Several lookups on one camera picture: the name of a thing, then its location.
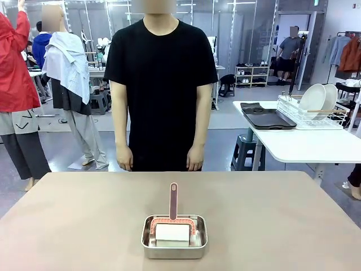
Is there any person's left hand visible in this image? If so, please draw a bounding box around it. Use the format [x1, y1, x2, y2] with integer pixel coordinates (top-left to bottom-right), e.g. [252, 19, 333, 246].
[187, 146, 205, 172]

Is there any person's right hand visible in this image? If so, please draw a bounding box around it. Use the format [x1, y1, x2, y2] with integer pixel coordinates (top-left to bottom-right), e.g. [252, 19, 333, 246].
[116, 145, 134, 172]

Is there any pink handled lint roller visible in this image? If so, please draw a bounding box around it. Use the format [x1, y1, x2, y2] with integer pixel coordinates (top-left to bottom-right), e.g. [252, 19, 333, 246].
[149, 182, 199, 248]

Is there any person's left forearm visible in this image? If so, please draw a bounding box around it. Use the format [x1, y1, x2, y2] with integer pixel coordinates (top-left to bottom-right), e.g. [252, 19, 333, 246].
[190, 117, 210, 150]

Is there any person's right forearm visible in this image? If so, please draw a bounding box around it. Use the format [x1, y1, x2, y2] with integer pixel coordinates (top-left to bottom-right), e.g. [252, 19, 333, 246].
[112, 117, 133, 150]

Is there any grey plastic step stool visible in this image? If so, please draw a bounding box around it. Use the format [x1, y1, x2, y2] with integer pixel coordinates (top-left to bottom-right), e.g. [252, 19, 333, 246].
[230, 134, 266, 172]

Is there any small grey plastic stool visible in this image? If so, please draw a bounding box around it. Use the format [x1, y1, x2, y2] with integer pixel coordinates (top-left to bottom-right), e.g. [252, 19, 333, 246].
[90, 90, 112, 115]

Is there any person in black t-shirt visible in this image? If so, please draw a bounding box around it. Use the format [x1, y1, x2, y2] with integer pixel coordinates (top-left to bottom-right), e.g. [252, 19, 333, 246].
[103, 5, 219, 172]

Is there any black plastic stool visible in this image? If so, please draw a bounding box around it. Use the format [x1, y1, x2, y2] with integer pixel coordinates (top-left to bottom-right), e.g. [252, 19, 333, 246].
[219, 73, 236, 98]

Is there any white background workbench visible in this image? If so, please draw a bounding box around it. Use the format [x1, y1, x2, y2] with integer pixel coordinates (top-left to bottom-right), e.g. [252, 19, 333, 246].
[89, 66, 113, 111]

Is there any rectangular steel tray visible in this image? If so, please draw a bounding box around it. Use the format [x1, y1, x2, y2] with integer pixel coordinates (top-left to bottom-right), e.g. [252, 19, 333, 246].
[140, 213, 209, 260]

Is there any white shoe rack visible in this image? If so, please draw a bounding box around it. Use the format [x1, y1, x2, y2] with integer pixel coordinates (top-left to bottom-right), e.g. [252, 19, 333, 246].
[235, 65, 269, 88]

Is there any white side table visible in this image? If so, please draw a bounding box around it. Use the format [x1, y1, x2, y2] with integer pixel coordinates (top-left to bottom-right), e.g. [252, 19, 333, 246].
[232, 100, 361, 187]

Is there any mannequin in striped shirt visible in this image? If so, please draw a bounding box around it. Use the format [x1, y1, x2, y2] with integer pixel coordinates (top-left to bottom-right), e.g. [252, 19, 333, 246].
[42, 5, 111, 170]

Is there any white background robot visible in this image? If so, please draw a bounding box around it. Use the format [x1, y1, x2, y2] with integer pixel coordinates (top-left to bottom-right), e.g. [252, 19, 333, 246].
[95, 38, 112, 66]

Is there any person in blue hoodie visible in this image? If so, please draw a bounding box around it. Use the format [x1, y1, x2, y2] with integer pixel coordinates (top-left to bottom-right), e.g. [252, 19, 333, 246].
[32, 21, 53, 70]

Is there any mannequin in red jacket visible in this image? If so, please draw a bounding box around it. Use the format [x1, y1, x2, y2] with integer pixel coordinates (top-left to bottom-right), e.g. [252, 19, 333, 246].
[0, 0, 52, 193]

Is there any man in grey t-shirt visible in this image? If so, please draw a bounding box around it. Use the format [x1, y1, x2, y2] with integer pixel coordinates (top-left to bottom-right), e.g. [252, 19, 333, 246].
[278, 25, 301, 86]

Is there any leg in dark trousers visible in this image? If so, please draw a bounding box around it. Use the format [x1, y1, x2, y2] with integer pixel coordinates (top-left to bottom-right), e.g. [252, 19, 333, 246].
[342, 163, 361, 200]

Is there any black utility cart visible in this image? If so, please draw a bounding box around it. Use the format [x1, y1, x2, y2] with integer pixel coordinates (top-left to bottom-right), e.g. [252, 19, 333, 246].
[334, 78, 361, 113]

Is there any hanging grey shirt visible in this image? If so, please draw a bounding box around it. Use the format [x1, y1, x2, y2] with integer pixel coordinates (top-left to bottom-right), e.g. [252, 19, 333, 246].
[323, 35, 350, 65]

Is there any hanging orange jacket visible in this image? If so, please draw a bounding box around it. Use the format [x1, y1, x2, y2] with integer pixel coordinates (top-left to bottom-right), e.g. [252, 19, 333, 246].
[337, 36, 361, 73]

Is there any white wire dish rack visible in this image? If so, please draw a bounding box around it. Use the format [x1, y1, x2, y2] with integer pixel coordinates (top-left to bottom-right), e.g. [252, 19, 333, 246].
[275, 94, 350, 131]

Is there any black camera tripod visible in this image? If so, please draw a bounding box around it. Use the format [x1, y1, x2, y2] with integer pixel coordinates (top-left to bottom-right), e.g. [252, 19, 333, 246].
[281, 30, 310, 102]

